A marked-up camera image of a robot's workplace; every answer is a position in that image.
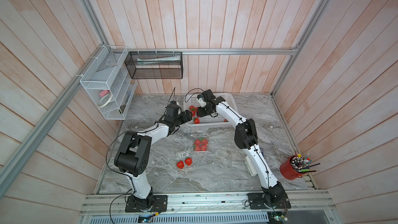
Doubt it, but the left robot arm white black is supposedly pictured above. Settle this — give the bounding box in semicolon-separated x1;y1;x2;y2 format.
114;101;193;200

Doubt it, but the clear plastic clamshell container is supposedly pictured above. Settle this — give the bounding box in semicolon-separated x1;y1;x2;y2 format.
193;138;208;152

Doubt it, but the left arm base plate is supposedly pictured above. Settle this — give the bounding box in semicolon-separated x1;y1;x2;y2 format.
125;195;168;213

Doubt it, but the pink note pad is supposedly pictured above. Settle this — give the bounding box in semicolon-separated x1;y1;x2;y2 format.
98;90;109;98

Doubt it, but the white perforated plastic basket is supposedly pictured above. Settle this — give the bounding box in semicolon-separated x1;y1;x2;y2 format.
183;93;238;129

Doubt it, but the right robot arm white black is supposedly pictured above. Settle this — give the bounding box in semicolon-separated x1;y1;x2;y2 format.
197;89;291;209

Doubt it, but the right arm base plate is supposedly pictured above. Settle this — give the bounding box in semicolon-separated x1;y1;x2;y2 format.
245;192;291;210

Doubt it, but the black mesh wall basket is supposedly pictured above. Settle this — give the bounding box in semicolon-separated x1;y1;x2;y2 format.
124;51;183;80

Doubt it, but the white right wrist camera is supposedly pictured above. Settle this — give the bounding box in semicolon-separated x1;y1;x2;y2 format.
197;94;207;107

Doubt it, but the white wire wall shelf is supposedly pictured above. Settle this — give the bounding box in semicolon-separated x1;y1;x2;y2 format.
80;45;137;120

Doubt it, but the red pen cup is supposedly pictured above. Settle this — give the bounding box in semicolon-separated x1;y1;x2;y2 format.
279;156;304;180

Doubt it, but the roll of tape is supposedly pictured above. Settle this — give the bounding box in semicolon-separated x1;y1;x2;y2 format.
97;92;113;108

